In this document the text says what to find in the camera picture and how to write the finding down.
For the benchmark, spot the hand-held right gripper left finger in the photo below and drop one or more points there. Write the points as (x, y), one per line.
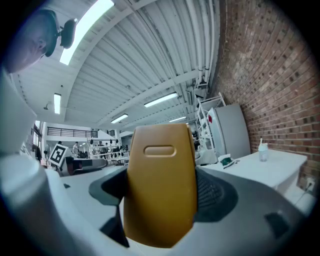
(85, 210)

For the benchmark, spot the green and white packet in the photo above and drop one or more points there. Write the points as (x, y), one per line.
(226, 160)

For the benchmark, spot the ceiling tube light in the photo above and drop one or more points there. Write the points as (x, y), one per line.
(177, 119)
(119, 118)
(160, 100)
(57, 103)

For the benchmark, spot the person's head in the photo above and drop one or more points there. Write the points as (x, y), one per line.
(27, 42)

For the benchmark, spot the white shelf rack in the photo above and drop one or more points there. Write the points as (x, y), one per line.
(205, 125)

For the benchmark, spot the yellow calculator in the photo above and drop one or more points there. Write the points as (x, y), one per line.
(160, 190)

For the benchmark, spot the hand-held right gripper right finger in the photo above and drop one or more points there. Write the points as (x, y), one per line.
(250, 220)

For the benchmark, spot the long skylight panel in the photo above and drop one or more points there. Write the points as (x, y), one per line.
(86, 31)

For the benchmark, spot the white refrigerator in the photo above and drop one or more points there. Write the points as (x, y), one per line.
(231, 130)

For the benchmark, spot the white wall socket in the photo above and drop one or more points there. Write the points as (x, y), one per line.
(310, 184)

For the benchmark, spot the black head-mounted camera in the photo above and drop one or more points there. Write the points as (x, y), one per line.
(68, 33)

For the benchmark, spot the white table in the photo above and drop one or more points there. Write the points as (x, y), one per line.
(270, 170)

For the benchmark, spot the clear plastic bottle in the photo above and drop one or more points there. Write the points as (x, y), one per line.
(263, 151)

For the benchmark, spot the person's white shirt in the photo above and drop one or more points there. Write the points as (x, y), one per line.
(15, 117)

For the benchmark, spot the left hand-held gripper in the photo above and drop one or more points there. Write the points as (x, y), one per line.
(60, 156)

